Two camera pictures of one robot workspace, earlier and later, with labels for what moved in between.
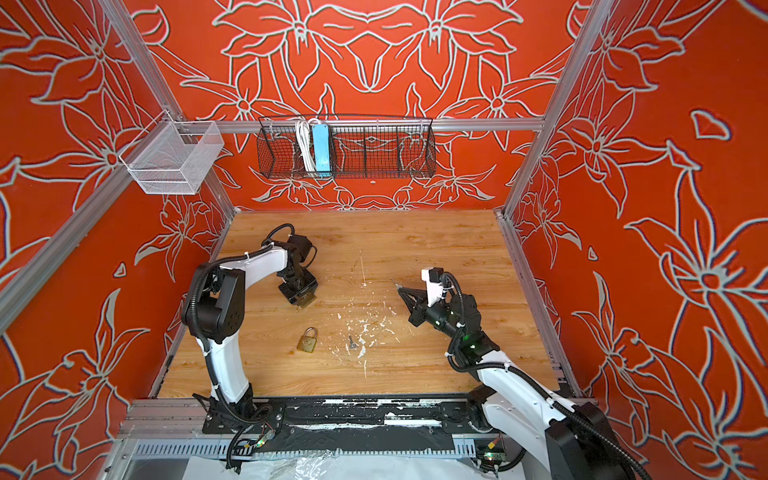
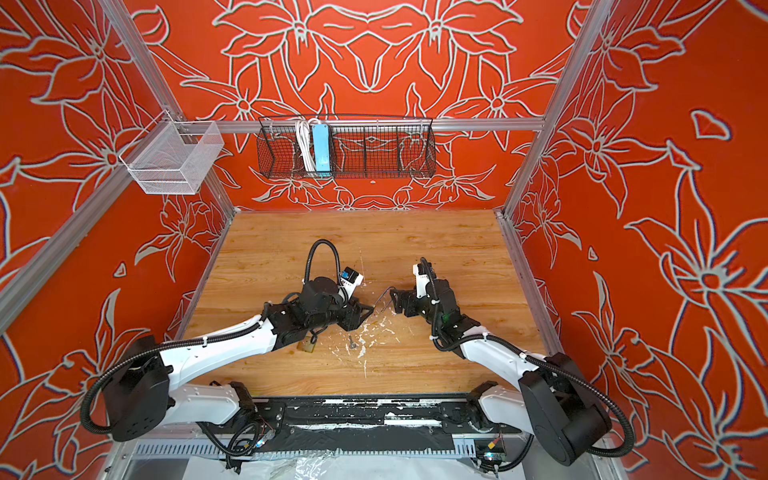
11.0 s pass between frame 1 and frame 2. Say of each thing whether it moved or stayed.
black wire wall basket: stayed
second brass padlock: stayed
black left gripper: moved
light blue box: stayed
